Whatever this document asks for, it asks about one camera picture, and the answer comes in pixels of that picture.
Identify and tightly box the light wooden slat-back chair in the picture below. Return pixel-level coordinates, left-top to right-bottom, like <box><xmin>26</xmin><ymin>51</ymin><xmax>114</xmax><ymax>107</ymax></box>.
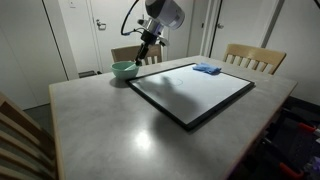
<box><xmin>222</xmin><ymin>43</ymin><xmax>288</xmax><ymax>75</ymax></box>
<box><xmin>0</xmin><ymin>91</ymin><xmax>58</xmax><ymax>180</ymax></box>

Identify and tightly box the mint green bowl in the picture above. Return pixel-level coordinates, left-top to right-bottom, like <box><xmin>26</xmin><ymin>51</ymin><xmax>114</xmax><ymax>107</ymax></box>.
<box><xmin>110</xmin><ymin>60</ymin><xmax>140</xmax><ymax>80</ymax></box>

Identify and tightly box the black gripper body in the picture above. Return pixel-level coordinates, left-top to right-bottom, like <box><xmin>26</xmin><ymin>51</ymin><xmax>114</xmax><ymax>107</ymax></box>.
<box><xmin>141</xmin><ymin>31</ymin><xmax>159</xmax><ymax>47</ymax></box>

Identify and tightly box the dark brown slat-back chair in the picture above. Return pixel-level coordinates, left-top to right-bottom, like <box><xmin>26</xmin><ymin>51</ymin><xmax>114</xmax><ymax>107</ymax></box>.
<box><xmin>110</xmin><ymin>43</ymin><xmax>163</xmax><ymax>66</ymax></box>

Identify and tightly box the white door with lever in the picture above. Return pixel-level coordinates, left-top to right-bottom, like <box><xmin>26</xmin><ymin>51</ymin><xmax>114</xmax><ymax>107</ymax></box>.
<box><xmin>87</xmin><ymin>0</ymin><xmax>145</xmax><ymax>74</ymax></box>

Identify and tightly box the white door with knob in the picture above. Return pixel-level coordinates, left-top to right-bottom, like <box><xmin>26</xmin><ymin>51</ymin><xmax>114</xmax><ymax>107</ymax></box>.
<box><xmin>209</xmin><ymin>0</ymin><xmax>279</xmax><ymax>63</ymax></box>

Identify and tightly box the silver lever door handle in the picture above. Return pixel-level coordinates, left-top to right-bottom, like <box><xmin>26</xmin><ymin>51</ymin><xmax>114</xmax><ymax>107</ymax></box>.
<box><xmin>95</xmin><ymin>18</ymin><xmax>108</xmax><ymax>31</ymax></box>

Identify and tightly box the black framed whiteboard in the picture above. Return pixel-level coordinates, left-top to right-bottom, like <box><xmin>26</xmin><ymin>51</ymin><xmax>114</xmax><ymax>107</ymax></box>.
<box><xmin>125</xmin><ymin>62</ymin><xmax>256</xmax><ymax>132</ymax></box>

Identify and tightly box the black clamp red-orange handle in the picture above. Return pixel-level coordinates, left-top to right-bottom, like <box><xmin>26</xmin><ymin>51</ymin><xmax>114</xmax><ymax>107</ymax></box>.
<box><xmin>297</xmin><ymin>121</ymin><xmax>318</xmax><ymax>135</ymax></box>
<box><xmin>279</xmin><ymin>162</ymin><xmax>305</xmax><ymax>180</ymax></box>

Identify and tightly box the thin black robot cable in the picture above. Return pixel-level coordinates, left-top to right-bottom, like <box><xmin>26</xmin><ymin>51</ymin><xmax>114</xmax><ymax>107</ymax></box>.
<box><xmin>120</xmin><ymin>0</ymin><xmax>146</xmax><ymax>37</ymax></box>

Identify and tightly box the blue cloth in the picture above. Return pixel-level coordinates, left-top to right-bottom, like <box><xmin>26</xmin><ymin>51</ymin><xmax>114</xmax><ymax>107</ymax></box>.
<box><xmin>192</xmin><ymin>62</ymin><xmax>223</xmax><ymax>76</ymax></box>

